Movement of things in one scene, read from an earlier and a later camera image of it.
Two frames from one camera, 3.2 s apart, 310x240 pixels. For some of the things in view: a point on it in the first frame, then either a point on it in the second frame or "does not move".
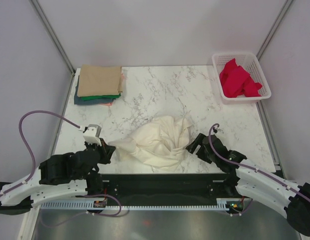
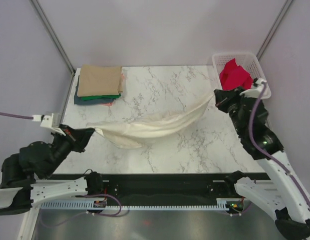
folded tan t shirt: x=99 y=80 does not move
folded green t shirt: x=92 y=98 does not move
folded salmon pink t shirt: x=110 y=104 does not move
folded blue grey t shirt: x=78 y=101 does not move
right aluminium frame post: x=273 y=30 does not move
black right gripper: x=191 y=147 to x=223 y=97
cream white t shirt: x=158 y=144 to x=148 y=131
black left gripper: x=107 y=150 to x=78 y=138
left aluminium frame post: x=45 y=23 does not move
